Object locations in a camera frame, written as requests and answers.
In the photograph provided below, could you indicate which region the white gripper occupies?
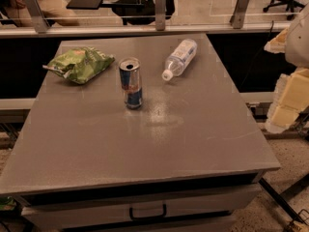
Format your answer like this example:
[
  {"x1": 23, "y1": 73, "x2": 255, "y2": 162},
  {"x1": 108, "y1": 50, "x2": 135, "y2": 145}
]
[{"x1": 264, "y1": 4, "x2": 309, "y2": 133}]

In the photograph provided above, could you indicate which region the red bull can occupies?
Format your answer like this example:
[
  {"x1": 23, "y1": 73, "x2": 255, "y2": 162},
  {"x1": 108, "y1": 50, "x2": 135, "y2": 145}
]
[{"x1": 119, "y1": 57, "x2": 142, "y2": 109}]

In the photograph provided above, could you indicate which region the black office chair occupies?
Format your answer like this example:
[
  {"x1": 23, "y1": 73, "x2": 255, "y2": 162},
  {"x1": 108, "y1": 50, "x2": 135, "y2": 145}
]
[{"x1": 263, "y1": 0, "x2": 304, "y2": 20}]

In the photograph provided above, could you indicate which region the clear plastic water bottle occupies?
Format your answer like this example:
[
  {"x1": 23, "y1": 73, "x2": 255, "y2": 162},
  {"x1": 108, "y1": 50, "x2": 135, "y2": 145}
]
[{"x1": 162, "y1": 39, "x2": 197, "y2": 81}]

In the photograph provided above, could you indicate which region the black desk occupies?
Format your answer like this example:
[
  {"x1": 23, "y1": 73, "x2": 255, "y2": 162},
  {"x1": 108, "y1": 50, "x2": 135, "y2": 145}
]
[{"x1": 67, "y1": 0, "x2": 175, "y2": 25}]

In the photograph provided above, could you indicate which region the green chip bag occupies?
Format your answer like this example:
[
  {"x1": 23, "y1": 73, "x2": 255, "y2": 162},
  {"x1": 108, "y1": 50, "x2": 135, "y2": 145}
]
[{"x1": 43, "y1": 46, "x2": 115, "y2": 85}]

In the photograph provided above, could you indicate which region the person in beige clothes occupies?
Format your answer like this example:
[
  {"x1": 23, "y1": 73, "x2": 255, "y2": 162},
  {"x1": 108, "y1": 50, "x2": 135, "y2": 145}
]
[{"x1": 0, "y1": 0, "x2": 79, "y2": 27}]

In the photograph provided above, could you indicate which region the metal railing post right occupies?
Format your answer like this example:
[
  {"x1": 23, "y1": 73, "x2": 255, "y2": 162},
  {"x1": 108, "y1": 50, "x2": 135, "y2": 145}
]
[{"x1": 230, "y1": 0, "x2": 250, "y2": 29}]

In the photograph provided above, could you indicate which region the black drawer handle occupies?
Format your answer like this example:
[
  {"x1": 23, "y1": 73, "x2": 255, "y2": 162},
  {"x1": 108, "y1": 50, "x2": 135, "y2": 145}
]
[{"x1": 128, "y1": 204, "x2": 167, "y2": 221}]

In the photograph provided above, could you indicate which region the metal railing post left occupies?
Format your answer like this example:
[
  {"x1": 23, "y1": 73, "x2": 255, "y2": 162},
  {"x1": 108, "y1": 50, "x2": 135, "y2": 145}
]
[{"x1": 23, "y1": 0, "x2": 50, "y2": 33}]

